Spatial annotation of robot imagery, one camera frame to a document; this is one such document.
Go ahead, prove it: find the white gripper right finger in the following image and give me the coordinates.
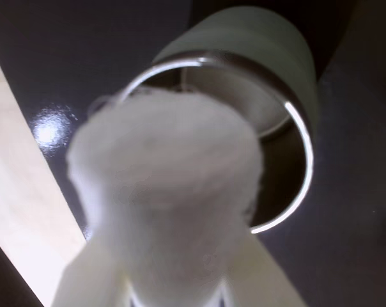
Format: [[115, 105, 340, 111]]
[[212, 235, 306, 307]]

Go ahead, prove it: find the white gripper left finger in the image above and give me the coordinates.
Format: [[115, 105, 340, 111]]
[[50, 235, 132, 307]]

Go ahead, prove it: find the white gauze pad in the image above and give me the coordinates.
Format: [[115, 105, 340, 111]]
[[66, 90, 266, 307]]

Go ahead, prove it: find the grey steel-rimmed cup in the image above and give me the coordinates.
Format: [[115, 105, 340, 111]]
[[117, 5, 319, 236]]

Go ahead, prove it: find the black table mat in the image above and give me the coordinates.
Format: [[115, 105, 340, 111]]
[[0, 0, 386, 307]]

